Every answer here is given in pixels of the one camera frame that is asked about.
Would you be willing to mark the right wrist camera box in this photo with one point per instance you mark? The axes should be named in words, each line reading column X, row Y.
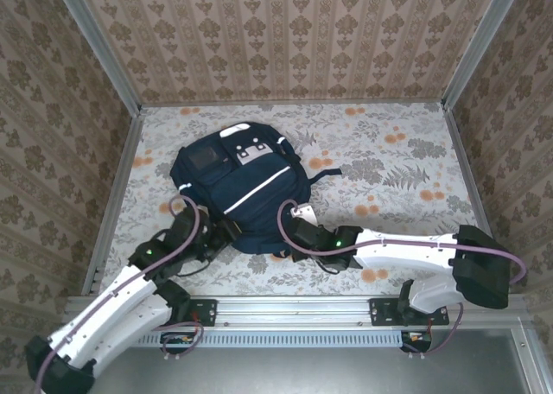
column 303, row 214

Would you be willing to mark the navy blue backpack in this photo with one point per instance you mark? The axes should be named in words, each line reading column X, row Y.
column 242, row 182

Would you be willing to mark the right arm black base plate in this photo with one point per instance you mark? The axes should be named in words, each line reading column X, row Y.
column 382, row 313

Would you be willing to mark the aluminium mounting rail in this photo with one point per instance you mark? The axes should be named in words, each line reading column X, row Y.
column 294, row 312

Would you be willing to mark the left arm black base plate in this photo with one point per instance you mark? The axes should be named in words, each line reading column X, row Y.
column 203, row 313

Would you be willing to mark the grey metal panel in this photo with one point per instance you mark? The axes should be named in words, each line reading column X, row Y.
column 302, row 372

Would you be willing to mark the floral tablecloth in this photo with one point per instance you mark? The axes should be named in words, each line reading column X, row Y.
column 268, row 284

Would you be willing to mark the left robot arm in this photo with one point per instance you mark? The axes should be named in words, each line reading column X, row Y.
column 108, row 316

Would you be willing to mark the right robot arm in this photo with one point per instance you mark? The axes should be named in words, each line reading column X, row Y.
column 406, row 249

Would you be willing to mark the aluminium side rail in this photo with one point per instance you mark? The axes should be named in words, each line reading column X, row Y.
column 463, row 152
column 127, row 152

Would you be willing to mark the aluminium frame post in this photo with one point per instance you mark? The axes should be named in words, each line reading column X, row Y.
column 480, row 44
column 98, row 44

